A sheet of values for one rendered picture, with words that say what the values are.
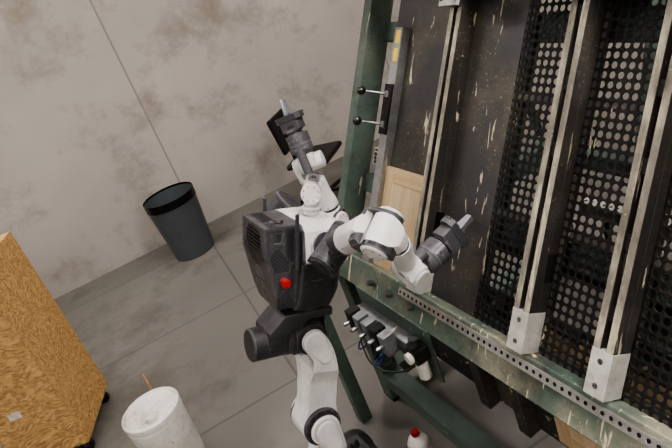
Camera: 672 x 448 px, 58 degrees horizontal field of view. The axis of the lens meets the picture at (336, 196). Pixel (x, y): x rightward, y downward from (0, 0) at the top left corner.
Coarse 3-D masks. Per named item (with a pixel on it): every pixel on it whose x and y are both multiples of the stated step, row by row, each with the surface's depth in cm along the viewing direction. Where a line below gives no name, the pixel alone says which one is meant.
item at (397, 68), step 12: (408, 36) 238; (396, 60) 238; (396, 72) 238; (396, 84) 240; (396, 96) 241; (396, 108) 242; (396, 120) 243; (384, 144) 244; (384, 156) 244; (384, 168) 245; (384, 180) 247; (372, 192) 250; (372, 204) 250
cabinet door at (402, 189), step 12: (396, 168) 240; (396, 180) 239; (408, 180) 233; (420, 180) 226; (384, 192) 246; (396, 192) 240; (408, 192) 233; (420, 192) 226; (384, 204) 246; (396, 204) 239; (408, 204) 233; (408, 216) 232; (408, 228) 232; (384, 264) 245
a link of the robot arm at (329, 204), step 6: (324, 186) 235; (324, 192) 236; (330, 192) 238; (324, 198) 237; (330, 198) 237; (336, 198) 241; (324, 204) 238; (330, 204) 238; (336, 204) 240; (324, 210) 240; (330, 210) 240; (336, 210) 239; (342, 210) 239
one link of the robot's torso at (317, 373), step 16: (304, 336) 205; (320, 336) 206; (320, 352) 207; (304, 368) 216; (320, 368) 210; (336, 368) 213; (304, 384) 217; (320, 384) 215; (336, 384) 218; (304, 400) 217; (320, 400) 216; (304, 416) 216; (320, 416) 215; (336, 416) 220; (304, 432) 215
